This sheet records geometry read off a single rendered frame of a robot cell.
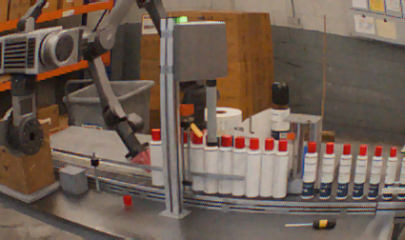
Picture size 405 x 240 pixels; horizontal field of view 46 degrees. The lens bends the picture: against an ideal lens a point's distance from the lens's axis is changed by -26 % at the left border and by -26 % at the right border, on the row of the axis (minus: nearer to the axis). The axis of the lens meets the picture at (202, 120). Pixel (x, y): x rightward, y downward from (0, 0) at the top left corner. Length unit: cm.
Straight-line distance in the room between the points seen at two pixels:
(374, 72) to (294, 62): 122
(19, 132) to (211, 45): 76
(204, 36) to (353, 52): 469
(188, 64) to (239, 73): 367
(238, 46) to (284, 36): 146
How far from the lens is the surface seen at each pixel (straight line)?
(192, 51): 194
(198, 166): 215
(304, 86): 690
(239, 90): 563
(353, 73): 658
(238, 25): 558
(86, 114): 471
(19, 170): 221
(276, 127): 264
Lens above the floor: 158
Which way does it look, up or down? 12 degrees down
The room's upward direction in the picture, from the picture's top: 1 degrees counter-clockwise
